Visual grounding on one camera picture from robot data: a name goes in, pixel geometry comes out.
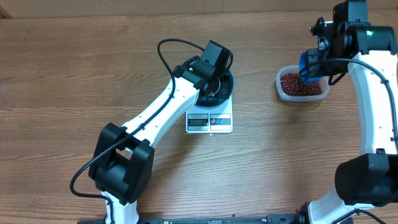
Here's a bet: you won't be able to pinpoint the blue bowl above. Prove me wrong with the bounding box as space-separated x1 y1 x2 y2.
195 71 234 110

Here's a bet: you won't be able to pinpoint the blue plastic scoop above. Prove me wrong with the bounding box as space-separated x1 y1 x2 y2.
299 51 321 84

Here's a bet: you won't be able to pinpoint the red beans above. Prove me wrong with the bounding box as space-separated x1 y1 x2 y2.
280 73 322 96

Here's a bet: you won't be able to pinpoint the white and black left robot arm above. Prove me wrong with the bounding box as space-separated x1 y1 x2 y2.
88 40 234 223

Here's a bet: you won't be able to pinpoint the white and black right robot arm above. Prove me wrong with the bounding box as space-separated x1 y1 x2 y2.
295 1 397 223

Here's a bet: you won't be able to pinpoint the white digital kitchen scale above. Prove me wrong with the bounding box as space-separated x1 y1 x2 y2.
185 96 233 134

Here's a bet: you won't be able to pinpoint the clear plastic container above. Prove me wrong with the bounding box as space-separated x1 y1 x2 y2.
275 65 329 103

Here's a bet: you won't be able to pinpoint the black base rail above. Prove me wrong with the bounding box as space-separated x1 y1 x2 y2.
138 213 307 224

